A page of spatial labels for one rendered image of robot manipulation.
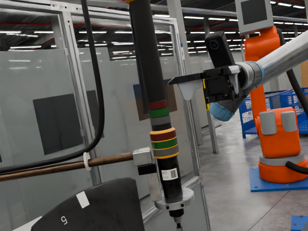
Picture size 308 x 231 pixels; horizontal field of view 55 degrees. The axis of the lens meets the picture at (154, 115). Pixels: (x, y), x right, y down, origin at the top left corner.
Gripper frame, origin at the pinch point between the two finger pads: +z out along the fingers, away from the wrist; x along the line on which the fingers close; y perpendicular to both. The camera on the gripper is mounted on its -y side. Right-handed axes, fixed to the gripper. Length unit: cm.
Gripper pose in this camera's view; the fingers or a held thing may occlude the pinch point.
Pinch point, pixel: (196, 74)
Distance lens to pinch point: 62.2
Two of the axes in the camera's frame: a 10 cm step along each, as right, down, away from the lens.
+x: -7.9, 0.8, 6.1
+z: -5.9, 1.8, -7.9
